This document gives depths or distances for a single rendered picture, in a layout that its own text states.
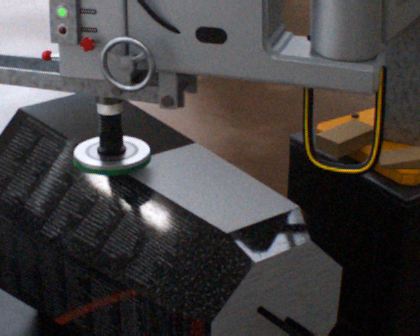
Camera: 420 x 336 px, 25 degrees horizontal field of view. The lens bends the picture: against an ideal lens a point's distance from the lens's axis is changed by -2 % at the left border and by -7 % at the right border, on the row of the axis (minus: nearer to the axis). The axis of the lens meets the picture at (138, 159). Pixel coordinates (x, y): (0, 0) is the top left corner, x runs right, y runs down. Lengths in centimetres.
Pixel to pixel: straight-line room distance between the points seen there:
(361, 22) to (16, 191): 129
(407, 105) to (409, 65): 14
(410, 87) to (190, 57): 87
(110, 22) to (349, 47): 63
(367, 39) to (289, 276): 66
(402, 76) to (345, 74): 68
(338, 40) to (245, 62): 26
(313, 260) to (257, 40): 61
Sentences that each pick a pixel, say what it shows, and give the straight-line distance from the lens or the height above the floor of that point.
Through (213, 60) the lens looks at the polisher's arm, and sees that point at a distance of 246.
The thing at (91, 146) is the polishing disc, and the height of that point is 88.
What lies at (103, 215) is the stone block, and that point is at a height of 73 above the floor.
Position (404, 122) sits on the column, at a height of 86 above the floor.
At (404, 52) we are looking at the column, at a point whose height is 109.
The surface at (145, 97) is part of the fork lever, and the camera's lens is 260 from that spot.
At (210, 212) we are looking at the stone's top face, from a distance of 254.
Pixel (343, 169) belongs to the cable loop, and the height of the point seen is 92.
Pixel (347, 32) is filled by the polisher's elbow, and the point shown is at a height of 132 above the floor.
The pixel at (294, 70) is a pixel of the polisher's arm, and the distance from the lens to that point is 241.
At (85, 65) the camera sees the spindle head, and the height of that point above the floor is 117.
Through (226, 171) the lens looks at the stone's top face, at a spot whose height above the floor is 82.
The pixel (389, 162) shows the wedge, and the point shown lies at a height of 80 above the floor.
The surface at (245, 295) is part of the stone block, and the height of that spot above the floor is 68.
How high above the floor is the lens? 199
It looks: 24 degrees down
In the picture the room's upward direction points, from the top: 2 degrees counter-clockwise
